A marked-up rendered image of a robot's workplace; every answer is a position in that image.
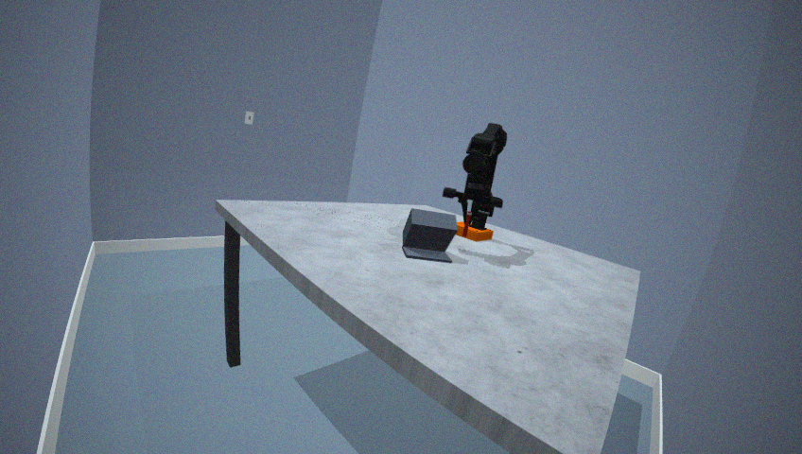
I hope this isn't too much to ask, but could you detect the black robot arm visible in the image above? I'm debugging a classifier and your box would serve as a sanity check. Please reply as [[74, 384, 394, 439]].
[[462, 123, 507, 231]]

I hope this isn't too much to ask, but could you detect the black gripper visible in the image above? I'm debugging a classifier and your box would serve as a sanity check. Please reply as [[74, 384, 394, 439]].
[[443, 173, 503, 225]]

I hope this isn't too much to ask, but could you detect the grey sloped panel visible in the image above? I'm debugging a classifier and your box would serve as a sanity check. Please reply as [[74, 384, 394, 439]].
[[402, 208, 458, 264]]

